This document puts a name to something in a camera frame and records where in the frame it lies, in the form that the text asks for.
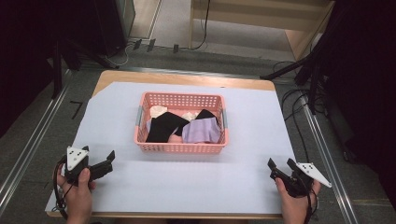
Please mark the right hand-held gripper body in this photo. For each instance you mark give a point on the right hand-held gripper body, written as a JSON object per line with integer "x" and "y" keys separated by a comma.
{"x": 311, "y": 174}

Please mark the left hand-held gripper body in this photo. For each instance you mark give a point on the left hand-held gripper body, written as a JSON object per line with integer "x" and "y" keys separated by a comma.
{"x": 74, "y": 157}

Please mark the person's right hand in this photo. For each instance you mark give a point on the person's right hand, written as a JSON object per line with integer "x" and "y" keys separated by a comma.
{"x": 295, "y": 208}

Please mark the person's left hand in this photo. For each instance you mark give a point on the person's left hand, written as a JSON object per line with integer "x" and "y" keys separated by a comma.
{"x": 79, "y": 199}

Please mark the long black sock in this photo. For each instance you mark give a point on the long black sock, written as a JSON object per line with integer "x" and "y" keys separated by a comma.
{"x": 163, "y": 126}

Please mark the pink sock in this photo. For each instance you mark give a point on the pink sock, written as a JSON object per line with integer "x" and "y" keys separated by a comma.
{"x": 175, "y": 139}

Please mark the cream sock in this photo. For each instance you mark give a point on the cream sock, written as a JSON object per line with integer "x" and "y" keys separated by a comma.
{"x": 158, "y": 110}
{"x": 189, "y": 116}

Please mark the pink plastic basket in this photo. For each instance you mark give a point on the pink plastic basket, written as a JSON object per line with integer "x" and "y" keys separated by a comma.
{"x": 182, "y": 146}

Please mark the white table sheet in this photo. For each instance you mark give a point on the white table sheet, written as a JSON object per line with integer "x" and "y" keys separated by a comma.
{"x": 186, "y": 180}

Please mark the light purple sock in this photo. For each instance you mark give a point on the light purple sock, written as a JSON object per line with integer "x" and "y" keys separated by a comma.
{"x": 201, "y": 130}

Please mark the short black sock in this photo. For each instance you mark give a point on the short black sock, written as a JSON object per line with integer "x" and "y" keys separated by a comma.
{"x": 205, "y": 114}

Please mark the black metal stand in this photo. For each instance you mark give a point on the black metal stand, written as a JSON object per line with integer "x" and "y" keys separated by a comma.
{"x": 311, "y": 68}

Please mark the dark cabinet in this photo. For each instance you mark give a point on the dark cabinet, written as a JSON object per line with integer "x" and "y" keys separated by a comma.
{"x": 115, "y": 25}

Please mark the wooden shelf unit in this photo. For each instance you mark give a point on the wooden shelf unit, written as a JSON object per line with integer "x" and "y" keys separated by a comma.
{"x": 249, "y": 21}

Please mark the metal floor rail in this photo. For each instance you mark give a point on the metal floor rail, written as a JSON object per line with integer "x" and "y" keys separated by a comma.
{"x": 28, "y": 149}
{"x": 330, "y": 168}

